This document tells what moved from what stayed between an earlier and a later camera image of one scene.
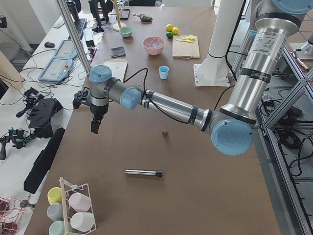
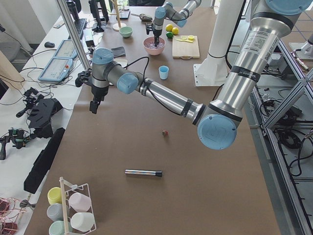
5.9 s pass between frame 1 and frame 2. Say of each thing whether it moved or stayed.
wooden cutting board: stayed
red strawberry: stayed
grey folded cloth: stayed
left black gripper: moved
